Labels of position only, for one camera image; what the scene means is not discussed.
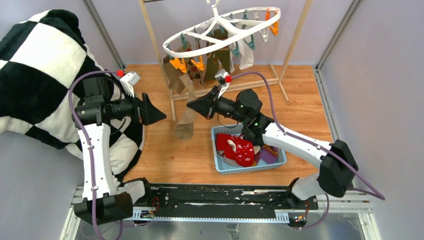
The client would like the purple orange striped sock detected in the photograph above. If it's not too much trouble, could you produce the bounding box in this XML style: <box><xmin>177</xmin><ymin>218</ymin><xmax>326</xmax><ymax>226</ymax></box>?
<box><xmin>259</xmin><ymin>145</ymin><xmax>279</xmax><ymax>164</ymax></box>

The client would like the white sock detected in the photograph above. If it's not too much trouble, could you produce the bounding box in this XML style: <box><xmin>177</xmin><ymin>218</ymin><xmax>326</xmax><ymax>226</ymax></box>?
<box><xmin>228</xmin><ymin>34</ymin><xmax>256</xmax><ymax>73</ymax></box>

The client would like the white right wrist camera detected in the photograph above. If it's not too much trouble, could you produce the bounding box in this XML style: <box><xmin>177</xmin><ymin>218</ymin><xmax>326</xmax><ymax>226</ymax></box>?
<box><xmin>215</xmin><ymin>69</ymin><xmax>232</xmax><ymax>99</ymax></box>

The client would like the grey striped sock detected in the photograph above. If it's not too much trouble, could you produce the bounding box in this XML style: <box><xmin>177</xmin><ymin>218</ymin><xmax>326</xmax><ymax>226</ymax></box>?
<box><xmin>222</xmin><ymin>156</ymin><xmax>240</xmax><ymax>167</ymax></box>

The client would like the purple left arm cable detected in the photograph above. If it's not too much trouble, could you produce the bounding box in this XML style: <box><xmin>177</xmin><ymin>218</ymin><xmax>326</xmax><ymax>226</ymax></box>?
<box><xmin>68</xmin><ymin>70</ymin><xmax>127</xmax><ymax>240</ymax></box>

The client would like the argyle brown sock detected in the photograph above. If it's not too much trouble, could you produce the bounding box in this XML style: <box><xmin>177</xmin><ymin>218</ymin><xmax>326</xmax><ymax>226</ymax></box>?
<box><xmin>184</xmin><ymin>55</ymin><xmax>205</xmax><ymax>85</ymax></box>

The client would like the light blue plastic basket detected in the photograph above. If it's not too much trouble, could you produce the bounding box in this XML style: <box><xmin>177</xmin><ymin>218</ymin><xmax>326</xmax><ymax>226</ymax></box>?
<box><xmin>210</xmin><ymin>124</ymin><xmax>287</xmax><ymax>175</ymax></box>

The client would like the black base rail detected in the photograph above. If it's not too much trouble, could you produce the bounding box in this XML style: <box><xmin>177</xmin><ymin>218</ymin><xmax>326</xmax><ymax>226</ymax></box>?
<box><xmin>133</xmin><ymin>183</ymin><xmax>319</xmax><ymax>223</ymax></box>

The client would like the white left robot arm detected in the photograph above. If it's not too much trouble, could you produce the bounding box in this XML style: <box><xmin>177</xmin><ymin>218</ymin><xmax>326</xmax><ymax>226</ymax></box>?
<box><xmin>69</xmin><ymin>72</ymin><xmax>166</xmax><ymax>225</ymax></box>

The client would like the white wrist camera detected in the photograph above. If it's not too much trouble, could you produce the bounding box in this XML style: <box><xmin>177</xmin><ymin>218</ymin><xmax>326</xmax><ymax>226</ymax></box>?
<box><xmin>215</xmin><ymin>69</ymin><xmax>232</xmax><ymax>99</ymax></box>
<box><xmin>116</xmin><ymin>70</ymin><xmax>141</xmax><ymax>98</ymax></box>

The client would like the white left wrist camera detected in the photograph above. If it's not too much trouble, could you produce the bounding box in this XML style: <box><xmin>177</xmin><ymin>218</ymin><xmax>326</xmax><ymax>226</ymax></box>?
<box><xmin>116</xmin><ymin>70</ymin><xmax>141</xmax><ymax>98</ymax></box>

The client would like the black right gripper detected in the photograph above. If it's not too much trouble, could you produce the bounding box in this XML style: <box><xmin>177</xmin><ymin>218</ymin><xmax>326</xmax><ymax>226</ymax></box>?
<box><xmin>187</xmin><ymin>86</ymin><xmax>249</xmax><ymax>125</ymax></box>

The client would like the red snowflake sock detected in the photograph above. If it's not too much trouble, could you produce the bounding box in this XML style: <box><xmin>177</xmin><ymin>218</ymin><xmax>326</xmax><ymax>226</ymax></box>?
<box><xmin>228</xmin><ymin>137</ymin><xmax>256</xmax><ymax>168</ymax></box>

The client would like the white round clip hanger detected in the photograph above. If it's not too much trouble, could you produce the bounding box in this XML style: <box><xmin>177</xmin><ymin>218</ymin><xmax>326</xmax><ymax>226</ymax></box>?
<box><xmin>162</xmin><ymin>0</ymin><xmax>281</xmax><ymax>59</ymax></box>

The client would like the green brown striped sock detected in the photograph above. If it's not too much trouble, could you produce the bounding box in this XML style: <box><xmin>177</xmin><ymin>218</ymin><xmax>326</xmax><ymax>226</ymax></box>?
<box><xmin>203</xmin><ymin>29</ymin><xmax>230</xmax><ymax>85</ymax></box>

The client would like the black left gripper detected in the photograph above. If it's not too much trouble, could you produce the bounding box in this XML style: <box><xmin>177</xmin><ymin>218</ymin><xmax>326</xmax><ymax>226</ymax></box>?
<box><xmin>105</xmin><ymin>87</ymin><xmax>166</xmax><ymax>125</ymax></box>

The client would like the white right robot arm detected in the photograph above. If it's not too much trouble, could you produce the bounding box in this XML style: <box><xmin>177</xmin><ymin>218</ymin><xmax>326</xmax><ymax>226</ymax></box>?
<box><xmin>187</xmin><ymin>86</ymin><xmax>358</xmax><ymax>209</ymax></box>

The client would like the black white checkered blanket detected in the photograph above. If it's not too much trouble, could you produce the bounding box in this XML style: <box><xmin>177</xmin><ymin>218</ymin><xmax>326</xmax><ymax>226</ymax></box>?
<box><xmin>0</xmin><ymin>9</ymin><xmax>146</xmax><ymax>183</ymax></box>

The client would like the wooden drying rack frame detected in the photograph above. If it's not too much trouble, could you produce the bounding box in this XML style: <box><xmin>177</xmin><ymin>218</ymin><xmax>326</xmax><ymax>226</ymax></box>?
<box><xmin>138</xmin><ymin>0</ymin><xmax>314</xmax><ymax>123</ymax></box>

